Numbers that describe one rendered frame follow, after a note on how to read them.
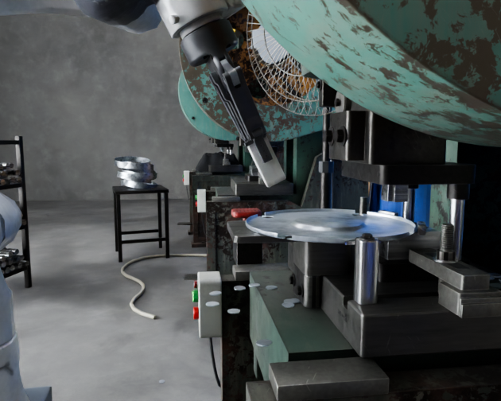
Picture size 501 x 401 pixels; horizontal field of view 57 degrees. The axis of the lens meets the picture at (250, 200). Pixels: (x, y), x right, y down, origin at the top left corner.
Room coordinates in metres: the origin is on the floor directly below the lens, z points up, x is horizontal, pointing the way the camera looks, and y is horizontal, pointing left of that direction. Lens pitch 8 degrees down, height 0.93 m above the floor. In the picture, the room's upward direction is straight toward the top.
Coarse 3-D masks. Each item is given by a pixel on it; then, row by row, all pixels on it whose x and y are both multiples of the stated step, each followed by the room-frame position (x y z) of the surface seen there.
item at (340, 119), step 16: (336, 96) 0.86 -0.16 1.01; (336, 112) 0.81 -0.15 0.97; (352, 112) 0.75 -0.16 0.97; (368, 112) 0.74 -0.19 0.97; (336, 128) 0.80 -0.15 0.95; (352, 128) 0.75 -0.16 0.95; (368, 128) 0.74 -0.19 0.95; (384, 128) 0.73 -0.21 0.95; (400, 128) 0.74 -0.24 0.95; (336, 144) 0.80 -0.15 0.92; (352, 144) 0.75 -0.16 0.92; (368, 144) 0.74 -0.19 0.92; (384, 144) 0.73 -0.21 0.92; (400, 144) 0.74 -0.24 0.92; (416, 144) 0.74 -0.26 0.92; (432, 144) 0.74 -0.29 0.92; (352, 160) 0.75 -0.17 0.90; (368, 160) 0.74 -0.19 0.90; (384, 160) 0.73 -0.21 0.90; (400, 160) 0.74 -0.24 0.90; (416, 160) 0.74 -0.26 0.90; (432, 160) 0.74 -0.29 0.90
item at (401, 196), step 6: (384, 186) 0.81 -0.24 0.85; (390, 186) 0.80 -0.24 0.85; (396, 186) 0.79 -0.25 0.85; (402, 186) 0.79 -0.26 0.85; (384, 192) 0.81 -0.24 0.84; (390, 192) 0.80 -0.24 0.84; (396, 192) 0.79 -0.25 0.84; (402, 192) 0.79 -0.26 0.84; (384, 198) 0.81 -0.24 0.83; (390, 198) 0.80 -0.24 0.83; (396, 198) 0.79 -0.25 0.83; (402, 198) 0.79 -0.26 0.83
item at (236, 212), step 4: (236, 208) 1.13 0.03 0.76; (240, 208) 1.13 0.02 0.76; (244, 208) 1.13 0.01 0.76; (248, 208) 1.13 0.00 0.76; (252, 208) 1.13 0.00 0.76; (256, 208) 1.12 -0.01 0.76; (232, 212) 1.09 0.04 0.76; (236, 212) 1.08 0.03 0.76; (240, 212) 1.08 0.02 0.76; (244, 212) 1.08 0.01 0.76; (248, 212) 1.08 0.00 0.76; (252, 212) 1.08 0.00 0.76; (256, 212) 1.08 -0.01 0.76; (260, 212) 1.09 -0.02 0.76; (236, 216) 1.08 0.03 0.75; (240, 216) 1.08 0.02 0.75; (244, 216) 1.08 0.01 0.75; (248, 216) 1.08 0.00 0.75
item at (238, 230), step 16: (240, 224) 0.80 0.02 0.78; (240, 240) 0.71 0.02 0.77; (256, 240) 0.71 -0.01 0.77; (272, 240) 0.71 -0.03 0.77; (288, 240) 0.72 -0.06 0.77; (304, 256) 0.75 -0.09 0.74; (320, 256) 0.74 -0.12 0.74; (336, 256) 0.75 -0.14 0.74; (304, 272) 0.75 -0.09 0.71; (320, 272) 0.74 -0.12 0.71; (336, 272) 0.75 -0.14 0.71; (304, 288) 0.75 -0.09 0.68; (320, 288) 0.75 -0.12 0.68; (304, 304) 0.75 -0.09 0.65
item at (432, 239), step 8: (400, 216) 0.89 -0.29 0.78; (416, 224) 0.80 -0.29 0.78; (416, 232) 0.74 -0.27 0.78; (432, 232) 0.74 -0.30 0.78; (440, 232) 0.75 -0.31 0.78; (392, 240) 0.73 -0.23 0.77; (400, 240) 0.74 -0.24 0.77; (408, 240) 0.74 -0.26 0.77; (416, 240) 0.74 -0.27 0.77; (424, 240) 0.74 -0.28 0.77; (432, 240) 0.74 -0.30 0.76; (384, 248) 0.75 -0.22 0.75; (392, 248) 0.73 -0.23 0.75; (400, 248) 0.74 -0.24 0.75; (408, 248) 0.74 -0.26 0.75; (416, 248) 0.74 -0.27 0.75; (384, 256) 0.75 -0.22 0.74; (392, 256) 0.73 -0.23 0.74; (400, 256) 0.74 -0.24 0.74; (408, 256) 0.74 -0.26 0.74
